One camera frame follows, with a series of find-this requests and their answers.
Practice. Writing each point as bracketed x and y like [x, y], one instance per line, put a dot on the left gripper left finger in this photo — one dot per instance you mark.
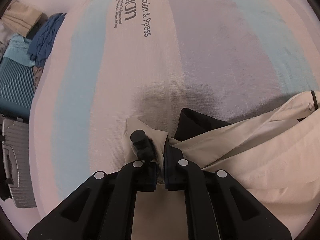
[100, 208]

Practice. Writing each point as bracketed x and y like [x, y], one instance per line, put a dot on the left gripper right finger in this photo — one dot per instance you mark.
[217, 205]

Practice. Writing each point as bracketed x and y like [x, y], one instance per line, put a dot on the cream and black hooded jacket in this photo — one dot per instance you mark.
[275, 156]

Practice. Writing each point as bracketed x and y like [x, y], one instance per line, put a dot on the grey hard suitcase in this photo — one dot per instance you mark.
[15, 147]

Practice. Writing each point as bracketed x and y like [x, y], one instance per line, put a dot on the teal hard suitcase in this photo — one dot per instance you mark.
[17, 89]

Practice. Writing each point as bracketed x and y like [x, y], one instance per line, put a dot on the striped bed sheet mattress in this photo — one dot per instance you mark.
[115, 59]

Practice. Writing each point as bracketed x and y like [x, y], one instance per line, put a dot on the dark blue crumpled cloth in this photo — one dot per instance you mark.
[42, 43]

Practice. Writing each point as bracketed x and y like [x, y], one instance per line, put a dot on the light blue folded towel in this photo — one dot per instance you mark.
[17, 50]

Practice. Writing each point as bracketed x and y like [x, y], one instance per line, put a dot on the left beige curtain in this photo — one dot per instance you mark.
[20, 18]

